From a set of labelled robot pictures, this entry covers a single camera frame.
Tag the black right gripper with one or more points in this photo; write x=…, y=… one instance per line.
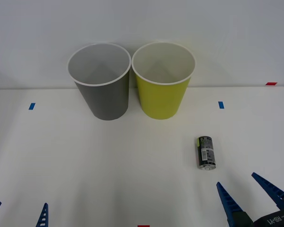
x=274, y=218

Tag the black drink can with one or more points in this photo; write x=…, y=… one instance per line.
x=205, y=153

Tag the grey plastic waste bin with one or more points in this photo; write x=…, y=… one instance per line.
x=109, y=101

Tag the yellow-green plastic waste bin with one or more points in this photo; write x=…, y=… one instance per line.
x=159, y=101

